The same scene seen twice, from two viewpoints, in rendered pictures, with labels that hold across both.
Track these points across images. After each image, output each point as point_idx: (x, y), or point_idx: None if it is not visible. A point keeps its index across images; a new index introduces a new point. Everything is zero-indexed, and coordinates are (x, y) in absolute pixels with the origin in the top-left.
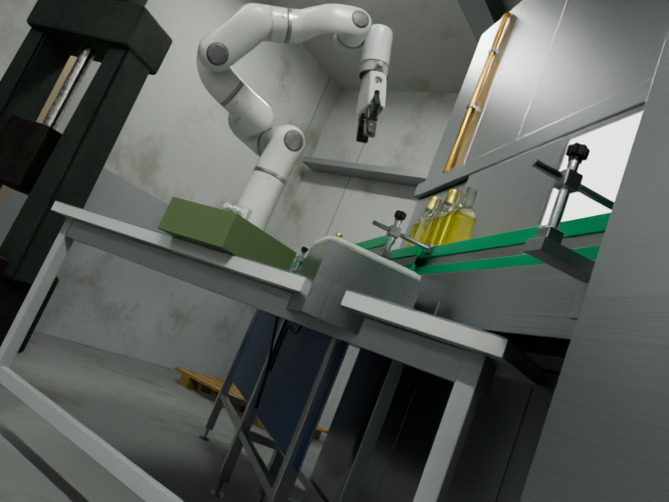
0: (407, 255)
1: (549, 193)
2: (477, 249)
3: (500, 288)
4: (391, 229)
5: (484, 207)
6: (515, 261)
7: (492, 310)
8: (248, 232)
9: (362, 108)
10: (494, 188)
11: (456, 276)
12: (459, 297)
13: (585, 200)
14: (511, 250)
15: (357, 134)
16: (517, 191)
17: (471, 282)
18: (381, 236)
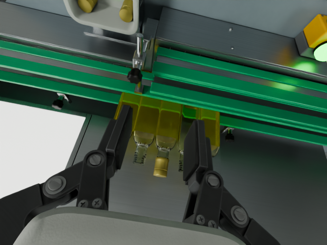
0: (171, 86)
1: (69, 165)
2: (52, 65)
3: (3, 22)
4: (134, 54)
5: (165, 186)
6: (0, 43)
7: (12, 13)
8: None
9: (121, 227)
10: (155, 206)
11: (65, 43)
12: (56, 29)
13: (29, 144)
14: (7, 53)
15: (194, 133)
16: (115, 185)
17: (41, 34)
18: (192, 78)
